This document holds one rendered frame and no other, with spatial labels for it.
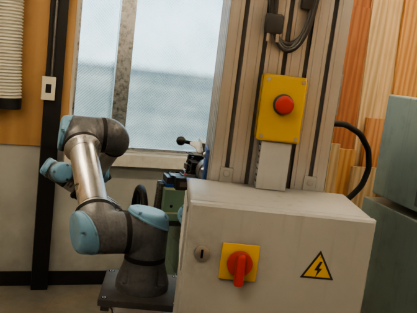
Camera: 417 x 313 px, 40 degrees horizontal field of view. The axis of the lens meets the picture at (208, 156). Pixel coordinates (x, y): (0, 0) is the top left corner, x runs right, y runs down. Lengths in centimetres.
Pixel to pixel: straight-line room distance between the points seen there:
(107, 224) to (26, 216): 206
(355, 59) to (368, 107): 33
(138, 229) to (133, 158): 195
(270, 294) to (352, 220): 20
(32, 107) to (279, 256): 255
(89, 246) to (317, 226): 70
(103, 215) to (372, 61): 274
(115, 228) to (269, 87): 63
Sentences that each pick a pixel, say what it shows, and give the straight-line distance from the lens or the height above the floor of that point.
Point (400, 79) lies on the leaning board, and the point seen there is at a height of 149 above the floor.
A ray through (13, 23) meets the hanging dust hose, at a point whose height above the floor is 153.
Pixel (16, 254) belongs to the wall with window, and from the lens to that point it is 366.
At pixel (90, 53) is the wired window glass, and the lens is 352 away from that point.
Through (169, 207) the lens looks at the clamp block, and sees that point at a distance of 226.
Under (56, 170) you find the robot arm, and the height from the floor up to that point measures 100.
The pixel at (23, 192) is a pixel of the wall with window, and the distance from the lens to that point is 355.
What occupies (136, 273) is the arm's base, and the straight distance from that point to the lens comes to 162.
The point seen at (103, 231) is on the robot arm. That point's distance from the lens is 155.
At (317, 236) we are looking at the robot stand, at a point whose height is 119.
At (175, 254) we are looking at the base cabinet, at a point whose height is 66.
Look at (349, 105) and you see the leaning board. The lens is 392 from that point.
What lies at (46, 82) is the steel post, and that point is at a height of 123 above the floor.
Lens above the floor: 148
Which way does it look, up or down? 10 degrees down
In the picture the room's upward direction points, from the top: 7 degrees clockwise
